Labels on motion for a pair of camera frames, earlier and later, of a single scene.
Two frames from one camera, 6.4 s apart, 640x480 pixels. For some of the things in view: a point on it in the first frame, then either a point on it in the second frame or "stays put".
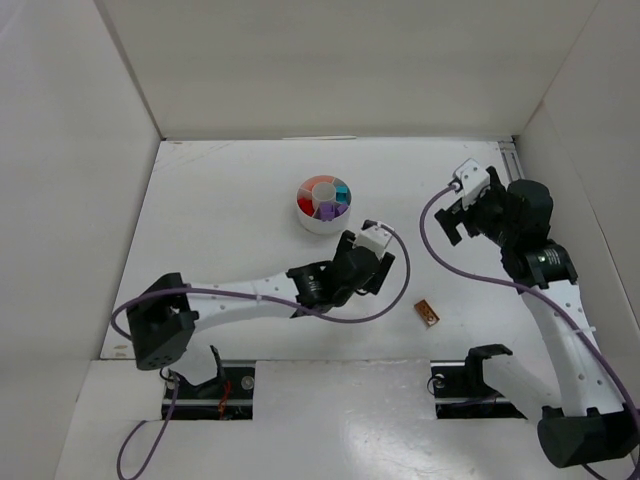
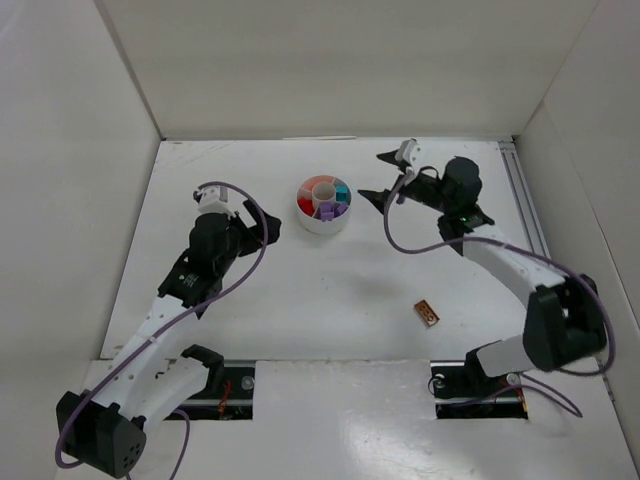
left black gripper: [362, 265] → [251, 228]
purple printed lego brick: [339, 209] stays put
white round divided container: [323, 204] stays put
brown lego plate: [426, 312] stays put
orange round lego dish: [309, 183] stays put
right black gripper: [470, 213] → [405, 181]
